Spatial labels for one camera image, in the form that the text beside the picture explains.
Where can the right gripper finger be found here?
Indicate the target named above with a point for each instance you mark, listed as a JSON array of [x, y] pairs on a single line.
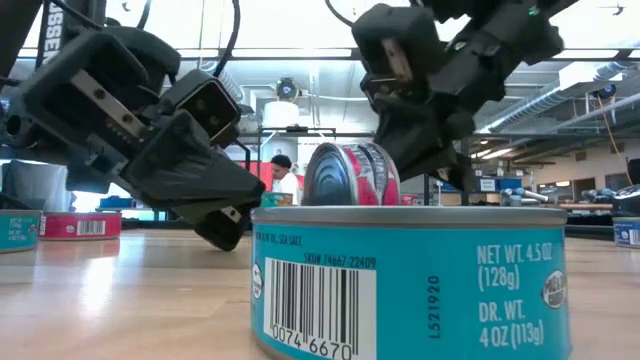
[[457, 175], [425, 135]]

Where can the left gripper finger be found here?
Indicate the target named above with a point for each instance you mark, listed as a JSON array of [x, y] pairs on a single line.
[[225, 230], [190, 175]]

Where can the red label seafood can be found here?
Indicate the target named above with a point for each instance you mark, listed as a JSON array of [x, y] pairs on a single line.
[[411, 200], [350, 175], [80, 227]]

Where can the blue label seafood can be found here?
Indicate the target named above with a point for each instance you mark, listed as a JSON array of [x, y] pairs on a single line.
[[627, 235]]

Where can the blue storage bins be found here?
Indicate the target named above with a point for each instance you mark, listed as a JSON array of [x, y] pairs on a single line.
[[500, 184]]

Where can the red fabric panel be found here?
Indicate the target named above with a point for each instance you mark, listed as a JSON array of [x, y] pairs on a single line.
[[260, 172]]

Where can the person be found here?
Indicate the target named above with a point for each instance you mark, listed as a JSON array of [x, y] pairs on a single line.
[[285, 182]]

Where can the blue box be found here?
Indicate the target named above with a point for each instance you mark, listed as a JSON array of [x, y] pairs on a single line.
[[116, 202]]

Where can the grey cloth cover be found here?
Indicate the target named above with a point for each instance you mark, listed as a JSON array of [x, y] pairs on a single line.
[[35, 185]]

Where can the white cylinder lamp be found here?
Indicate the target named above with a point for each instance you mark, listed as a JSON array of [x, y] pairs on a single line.
[[280, 114]]

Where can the white ceiling unit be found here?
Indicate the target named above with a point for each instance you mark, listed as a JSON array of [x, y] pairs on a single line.
[[585, 75]]

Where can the black chair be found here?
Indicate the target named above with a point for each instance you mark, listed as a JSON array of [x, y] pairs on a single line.
[[630, 200]]

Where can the black metal shelf bracket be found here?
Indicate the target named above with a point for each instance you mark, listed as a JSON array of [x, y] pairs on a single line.
[[426, 192]]

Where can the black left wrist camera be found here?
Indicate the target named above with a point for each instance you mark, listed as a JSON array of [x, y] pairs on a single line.
[[207, 107]]

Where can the silver ventilation duct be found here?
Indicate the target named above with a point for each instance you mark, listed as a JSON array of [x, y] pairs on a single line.
[[550, 95]]

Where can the black ceiling camera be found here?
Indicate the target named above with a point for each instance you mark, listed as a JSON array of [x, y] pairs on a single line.
[[287, 89], [606, 91]]

